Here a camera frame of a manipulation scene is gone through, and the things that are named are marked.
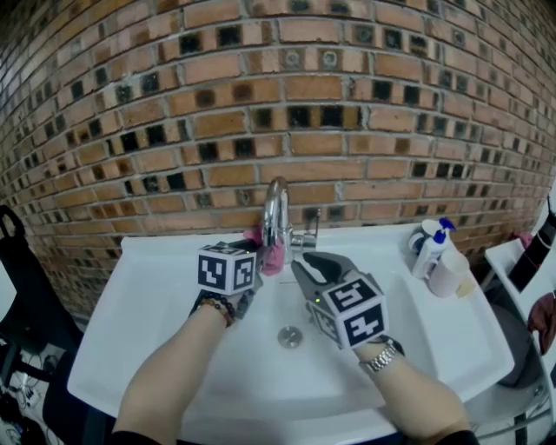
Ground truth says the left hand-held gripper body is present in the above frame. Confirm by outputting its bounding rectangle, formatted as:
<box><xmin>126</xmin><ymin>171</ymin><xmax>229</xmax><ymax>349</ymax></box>
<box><xmin>196</xmin><ymin>242</ymin><xmax>266</xmax><ymax>322</ymax></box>

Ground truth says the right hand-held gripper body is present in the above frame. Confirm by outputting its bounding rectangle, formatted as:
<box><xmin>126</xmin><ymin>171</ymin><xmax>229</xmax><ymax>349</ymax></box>
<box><xmin>302</xmin><ymin>271</ymin><xmax>389</xmax><ymax>352</ymax></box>

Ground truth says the pink cloth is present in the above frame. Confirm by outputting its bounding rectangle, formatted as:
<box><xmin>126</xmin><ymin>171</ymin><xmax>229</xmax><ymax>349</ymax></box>
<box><xmin>242</xmin><ymin>229</ymin><xmax>287</xmax><ymax>278</ymax></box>

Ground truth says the chrome faucet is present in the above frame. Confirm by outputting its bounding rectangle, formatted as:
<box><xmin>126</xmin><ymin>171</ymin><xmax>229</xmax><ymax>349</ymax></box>
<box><xmin>260</xmin><ymin>176</ymin><xmax>323</xmax><ymax>266</ymax></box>

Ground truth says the person's right forearm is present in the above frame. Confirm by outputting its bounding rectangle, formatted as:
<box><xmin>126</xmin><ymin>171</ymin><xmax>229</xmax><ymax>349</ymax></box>
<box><xmin>358</xmin><ymin>342</ymin><xmax>473</xmax><ymax>435</ymax></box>

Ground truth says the person's left forearm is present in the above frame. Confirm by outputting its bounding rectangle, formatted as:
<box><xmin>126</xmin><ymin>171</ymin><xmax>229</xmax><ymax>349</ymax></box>
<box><xmin>113</xmin><ymin>299</ymin><xmax>229</xmax><ymax>435</ymax></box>

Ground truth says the silver wristwatch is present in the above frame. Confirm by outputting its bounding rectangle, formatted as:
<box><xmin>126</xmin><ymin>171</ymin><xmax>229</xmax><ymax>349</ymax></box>
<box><xmin>359</xmin><ymin>342</ymin><xmax>401</xmax><ymax>375</ymax></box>

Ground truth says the metal sink drain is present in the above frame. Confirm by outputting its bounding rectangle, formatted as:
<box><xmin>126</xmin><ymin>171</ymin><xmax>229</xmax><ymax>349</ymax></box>
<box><xmin>277</xmin><ymin>325</ymin><xmax>304</xmax><ymax>349</ymax></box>

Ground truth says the white sink basin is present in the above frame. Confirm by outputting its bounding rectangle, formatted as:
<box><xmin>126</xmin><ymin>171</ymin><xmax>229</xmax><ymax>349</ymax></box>
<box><xmin>67</xmin><ymin>234</ymin><xmax>516</xmax><ymax>441</ymax></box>

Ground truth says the white pump bottle blue nozzle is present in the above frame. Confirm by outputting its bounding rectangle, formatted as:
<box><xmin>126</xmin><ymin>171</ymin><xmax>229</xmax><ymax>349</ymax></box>
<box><xmin>411</xmin><ymin>216</ymin><xmax>458</xmax><ymax>280</ymax></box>

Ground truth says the pale pink mug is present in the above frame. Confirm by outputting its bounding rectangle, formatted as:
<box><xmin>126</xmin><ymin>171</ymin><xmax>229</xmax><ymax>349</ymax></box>
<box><xmin>428</xmin><ymin>249</ymin><xmax>472</xmax><ymax>299</ymax></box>

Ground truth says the person's black right sleeve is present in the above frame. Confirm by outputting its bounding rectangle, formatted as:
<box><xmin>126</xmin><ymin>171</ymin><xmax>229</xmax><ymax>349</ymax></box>
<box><xmin>401</xmin><ymin>429</ymin><xmax>480</xmax><ymax>445</ymax></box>

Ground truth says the person's black sleeve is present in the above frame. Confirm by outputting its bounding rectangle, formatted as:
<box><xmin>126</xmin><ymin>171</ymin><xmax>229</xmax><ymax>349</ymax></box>
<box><xmin>110</xmin><ymin>429</ymin><xmax>183</xmax><ymax>445</ymax></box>
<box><xmin>401</xmin><ymin>429</ymin><xmax>480</xmax><ymax>445</ymax></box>

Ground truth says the white side shelf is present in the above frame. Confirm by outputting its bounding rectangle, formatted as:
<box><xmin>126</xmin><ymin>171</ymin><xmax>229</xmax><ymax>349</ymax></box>
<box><xmin>485</xmin><ymin>238</ymin><xmax>556</xmax><ymax>435</ymax></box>

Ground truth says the white round basin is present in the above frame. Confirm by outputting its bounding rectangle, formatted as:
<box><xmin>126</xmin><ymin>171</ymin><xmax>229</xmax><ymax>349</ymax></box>
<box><xmin>490</xmin><ymin>303</ymin><xmax>545</xmax><ymax>390</ymax></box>

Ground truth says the black appliance with stand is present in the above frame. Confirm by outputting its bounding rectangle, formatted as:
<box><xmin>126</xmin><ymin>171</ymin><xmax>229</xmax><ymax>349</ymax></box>
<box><xmin>507</xmin><ymin>207</ymin><xmax>556</xmax><ymax>293</ymax></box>

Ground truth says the black office chair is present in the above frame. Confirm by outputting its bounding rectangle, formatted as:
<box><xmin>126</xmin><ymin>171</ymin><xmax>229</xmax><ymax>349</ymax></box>
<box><xmin>0</xmin><ymin>204</ymin><xmax>110</xmax><ymax>445</ymax></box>

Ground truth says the person's black left sleeve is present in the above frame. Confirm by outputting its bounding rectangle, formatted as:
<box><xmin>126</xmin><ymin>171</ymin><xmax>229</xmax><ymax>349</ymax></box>
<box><xmin>110</xmin><ymin>429</ymin><xmax>183</xmax><ymax>445</ymax></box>

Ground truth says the dark beaded bracelet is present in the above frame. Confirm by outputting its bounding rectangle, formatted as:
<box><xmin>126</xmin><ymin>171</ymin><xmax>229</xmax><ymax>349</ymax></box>
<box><xmin>197</xmin><ymin>291</ymin><xmax>236</xmax><ymax>329</ymax></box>

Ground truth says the tangle of cables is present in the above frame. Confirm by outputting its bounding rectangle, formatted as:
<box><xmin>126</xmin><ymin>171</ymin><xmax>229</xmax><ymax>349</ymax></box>
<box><xmin>0</xmin><ymin>347</ymin><xmax>60</xmax><ymax>445</ymax></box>

